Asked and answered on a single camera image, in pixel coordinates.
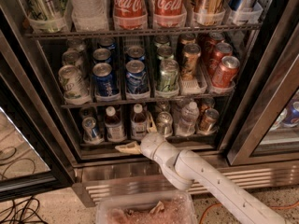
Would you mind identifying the red Coke can front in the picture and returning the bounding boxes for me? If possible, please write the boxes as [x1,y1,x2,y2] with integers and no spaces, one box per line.
[212,56,240,88]

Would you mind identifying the steel fridge base grille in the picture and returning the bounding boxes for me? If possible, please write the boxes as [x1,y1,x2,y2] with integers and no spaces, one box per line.
[72,155,299,207]

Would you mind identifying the blue silver can bottom shelf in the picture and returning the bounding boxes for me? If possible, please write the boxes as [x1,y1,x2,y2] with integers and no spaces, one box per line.
[82,117,104,145]

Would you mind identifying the clear water bottle top shelf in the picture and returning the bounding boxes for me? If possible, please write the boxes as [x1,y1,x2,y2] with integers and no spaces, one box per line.
[70,0,108,32]

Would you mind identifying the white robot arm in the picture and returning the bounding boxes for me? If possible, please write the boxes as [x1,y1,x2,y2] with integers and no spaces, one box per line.
[116,112,290,224]

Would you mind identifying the large Coca-Cola can right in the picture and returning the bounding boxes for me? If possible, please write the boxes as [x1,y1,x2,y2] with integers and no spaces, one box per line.
[149,0,185,17]

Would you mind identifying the brown tea bottle left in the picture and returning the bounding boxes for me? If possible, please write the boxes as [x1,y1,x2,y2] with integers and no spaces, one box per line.
[105,106,126,142]

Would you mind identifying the clear plastic bin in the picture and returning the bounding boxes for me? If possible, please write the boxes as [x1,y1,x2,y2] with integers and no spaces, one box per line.
[95,190,197,224]

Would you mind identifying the closed right fridge door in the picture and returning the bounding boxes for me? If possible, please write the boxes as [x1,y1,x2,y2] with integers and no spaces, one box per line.
[226,25,299,167]

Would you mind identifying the orange extension cable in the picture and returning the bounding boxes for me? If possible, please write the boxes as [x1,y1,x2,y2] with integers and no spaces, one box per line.
[198,200,299,224]

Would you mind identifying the copper can bottom shelf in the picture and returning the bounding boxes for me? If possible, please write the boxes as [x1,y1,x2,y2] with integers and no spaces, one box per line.
[197,108,219,135]

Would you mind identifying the clear water bottle bottom shelf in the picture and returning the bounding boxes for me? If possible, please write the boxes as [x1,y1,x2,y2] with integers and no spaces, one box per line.
[176,102,199,136]

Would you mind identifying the red coke can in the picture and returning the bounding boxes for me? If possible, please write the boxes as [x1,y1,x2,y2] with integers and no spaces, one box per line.
[212,56,240,88]
[207,42,233,77]

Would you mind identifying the blue Pepsi can second row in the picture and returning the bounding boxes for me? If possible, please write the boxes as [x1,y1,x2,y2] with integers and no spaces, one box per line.
[93,49,112,63]

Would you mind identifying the blue Pepsi can front left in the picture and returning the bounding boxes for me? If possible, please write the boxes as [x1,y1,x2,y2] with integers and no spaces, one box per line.
[93,63,119,97]

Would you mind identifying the white green can front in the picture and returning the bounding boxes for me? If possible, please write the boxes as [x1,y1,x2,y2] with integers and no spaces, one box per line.
[58,65,89,101]

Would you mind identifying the brown tea bottle white cap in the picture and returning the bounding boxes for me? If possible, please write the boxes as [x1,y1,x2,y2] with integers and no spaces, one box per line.
[131,104,147,140]

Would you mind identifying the clear water bottle shelf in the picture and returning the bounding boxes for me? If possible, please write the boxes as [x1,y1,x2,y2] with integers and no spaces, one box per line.
[176,102,199,136]
[70,0,108,32]

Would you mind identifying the blue pepsi can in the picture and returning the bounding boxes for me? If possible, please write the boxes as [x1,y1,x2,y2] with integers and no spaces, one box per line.
[125,60,149,94]
[93,63,119,97]

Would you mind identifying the black cables on floor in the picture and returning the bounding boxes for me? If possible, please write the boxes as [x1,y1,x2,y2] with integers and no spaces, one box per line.
[0,196,50,224]

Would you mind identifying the blue Pepsi can front right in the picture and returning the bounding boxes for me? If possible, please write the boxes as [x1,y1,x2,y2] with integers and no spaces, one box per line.
[125,60,149,94]

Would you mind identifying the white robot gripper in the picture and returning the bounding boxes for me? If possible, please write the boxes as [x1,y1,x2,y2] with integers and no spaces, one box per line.
[115,111,179,169]

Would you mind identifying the large Coca-Cola can left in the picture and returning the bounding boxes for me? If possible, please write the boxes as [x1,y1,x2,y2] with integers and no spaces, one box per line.
[113,0,143,18]

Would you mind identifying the open glass fridge door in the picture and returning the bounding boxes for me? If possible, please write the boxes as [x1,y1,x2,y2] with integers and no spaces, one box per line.
[0,77,73,202]

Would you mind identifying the green tall can top shelf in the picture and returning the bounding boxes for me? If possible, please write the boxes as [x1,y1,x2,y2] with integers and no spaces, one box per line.
[26,0,68,21]

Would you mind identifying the red Coke can middle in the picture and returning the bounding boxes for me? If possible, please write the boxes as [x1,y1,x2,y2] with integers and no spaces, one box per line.
[207,42,233,77]

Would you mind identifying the blue can behind right door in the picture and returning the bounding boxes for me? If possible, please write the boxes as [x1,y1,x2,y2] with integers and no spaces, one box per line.
[282,101,299,128]

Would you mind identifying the large coca-cola can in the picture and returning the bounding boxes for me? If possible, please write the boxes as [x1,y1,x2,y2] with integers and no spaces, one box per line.
[113,0,143,18]
[149,0,185,17]

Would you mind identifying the gold black can front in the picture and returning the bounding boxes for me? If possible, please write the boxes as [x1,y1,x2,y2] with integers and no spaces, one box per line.
[180,43,201,80]

